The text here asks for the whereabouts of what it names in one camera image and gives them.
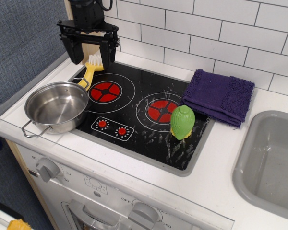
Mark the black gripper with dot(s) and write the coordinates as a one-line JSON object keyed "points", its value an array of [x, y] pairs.
{"points": [[88, 26]]}

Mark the yellow dish brush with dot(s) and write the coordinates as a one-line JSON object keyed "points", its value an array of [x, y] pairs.
{"points": [[94, 64]]}

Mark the stainless steel pot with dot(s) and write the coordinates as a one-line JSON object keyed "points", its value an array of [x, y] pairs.
{"points": [[56, 108]]}

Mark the black toy stovetop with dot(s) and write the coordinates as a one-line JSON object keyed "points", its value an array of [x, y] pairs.
{"points": [[129, 111]]}

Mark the green plastic toy vegetable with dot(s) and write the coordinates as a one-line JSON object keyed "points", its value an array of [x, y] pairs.
{"points": [[182, 122]]}

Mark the grey timer knob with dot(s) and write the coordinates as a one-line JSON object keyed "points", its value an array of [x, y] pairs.
{"points": [[47, 169]]}

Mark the purple folded towel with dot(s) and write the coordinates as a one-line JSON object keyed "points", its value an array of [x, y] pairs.
{"points": [[222, 98]]}

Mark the grey oven knob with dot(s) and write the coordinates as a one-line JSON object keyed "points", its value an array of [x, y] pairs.
{"points": [[143, 215]]}

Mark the yellow cloth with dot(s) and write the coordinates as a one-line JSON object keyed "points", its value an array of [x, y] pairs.
{"points": [[18, 224]]}

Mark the grey sink basin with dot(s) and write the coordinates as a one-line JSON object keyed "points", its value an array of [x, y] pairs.
{"points": [[261, 172]]}

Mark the silver oven door handle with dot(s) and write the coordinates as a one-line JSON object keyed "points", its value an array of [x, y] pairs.
{"points": [[96, 217]]}

